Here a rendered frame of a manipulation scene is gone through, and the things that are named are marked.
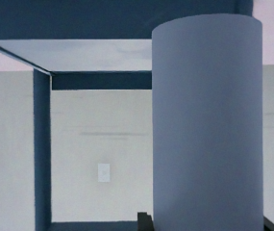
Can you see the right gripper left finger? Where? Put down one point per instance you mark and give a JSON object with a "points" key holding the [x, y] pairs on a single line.
{"points": [[144, 222]]}

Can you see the blue-grey cylinder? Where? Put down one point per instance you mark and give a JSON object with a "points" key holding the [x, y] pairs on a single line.
{"points": [[207, 123]]}

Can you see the blue shelving unit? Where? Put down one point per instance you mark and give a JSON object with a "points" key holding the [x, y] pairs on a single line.
{"points": [[87, 45]]}

